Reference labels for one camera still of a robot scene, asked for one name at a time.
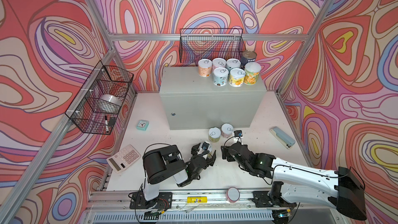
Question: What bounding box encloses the silver tape roll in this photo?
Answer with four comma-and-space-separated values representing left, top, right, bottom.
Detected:
98, 94, 122, 114

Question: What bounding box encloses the black wire basket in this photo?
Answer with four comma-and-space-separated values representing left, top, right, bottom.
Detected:
65, 61, 134, 135
179, 27, 246, 65

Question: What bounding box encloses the mint green small clock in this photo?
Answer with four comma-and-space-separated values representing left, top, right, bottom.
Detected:
136, 120, 149, 131

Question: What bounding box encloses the yellow peach can plastic lid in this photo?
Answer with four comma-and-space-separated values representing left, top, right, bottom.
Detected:
244, 62, 261, 85

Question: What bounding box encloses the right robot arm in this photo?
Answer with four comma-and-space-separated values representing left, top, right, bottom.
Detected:
221, 142, 367, 221

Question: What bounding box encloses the grey metal cabinet box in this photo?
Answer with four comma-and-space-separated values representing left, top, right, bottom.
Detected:
160, 66, 266, 130

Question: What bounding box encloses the white can pink label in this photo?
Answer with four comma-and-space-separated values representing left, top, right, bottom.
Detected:
212, 58, 227, 70

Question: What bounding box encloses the white can yellow orange label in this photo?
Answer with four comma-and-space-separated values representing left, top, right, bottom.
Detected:
229, 68, 246, 87

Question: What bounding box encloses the dark blue tomato can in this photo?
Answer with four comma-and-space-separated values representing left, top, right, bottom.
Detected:
240, 50, 257, 67

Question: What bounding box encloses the white can green label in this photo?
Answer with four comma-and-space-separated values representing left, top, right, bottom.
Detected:
208, 127, 221, 143

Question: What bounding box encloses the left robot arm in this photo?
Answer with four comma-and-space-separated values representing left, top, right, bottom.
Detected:
143, 141, 217, 201

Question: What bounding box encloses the pink tape roll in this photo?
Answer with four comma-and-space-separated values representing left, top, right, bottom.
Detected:
226, 187, 240, 203

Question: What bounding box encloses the black marker pen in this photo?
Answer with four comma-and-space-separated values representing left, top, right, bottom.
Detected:
104, 116, 109, 133

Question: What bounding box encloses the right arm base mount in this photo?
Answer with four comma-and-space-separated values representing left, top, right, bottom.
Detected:
250, 191, 297, 208

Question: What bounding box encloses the white pink calculator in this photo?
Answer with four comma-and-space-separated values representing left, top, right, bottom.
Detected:
107, 145, 141, 173

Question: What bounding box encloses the light blue spotted can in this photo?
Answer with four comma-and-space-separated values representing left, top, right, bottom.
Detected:
226, 58, 241, 71

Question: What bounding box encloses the grey green stapler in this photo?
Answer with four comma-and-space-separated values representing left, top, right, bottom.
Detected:
269, 127, 296, 149

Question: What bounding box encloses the aluminium front rail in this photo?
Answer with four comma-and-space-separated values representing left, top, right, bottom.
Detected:
86, 188, 343, 215

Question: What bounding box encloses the white can teal label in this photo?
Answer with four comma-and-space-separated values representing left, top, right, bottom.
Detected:
212, 67, 229, 87

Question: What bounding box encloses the back black wire basket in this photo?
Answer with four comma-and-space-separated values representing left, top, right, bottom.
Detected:
179, 27, 246, 65

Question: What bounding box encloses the left black wire basket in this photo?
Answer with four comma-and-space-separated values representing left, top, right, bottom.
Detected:
65, 61, 134, 135

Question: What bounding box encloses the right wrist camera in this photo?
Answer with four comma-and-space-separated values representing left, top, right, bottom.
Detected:
234, 130, 243, 139

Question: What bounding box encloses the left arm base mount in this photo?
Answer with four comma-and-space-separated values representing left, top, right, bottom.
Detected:
128, 191, 173, 210

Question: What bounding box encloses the white can red label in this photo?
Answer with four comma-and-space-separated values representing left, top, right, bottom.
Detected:
221, 123, 234, 138

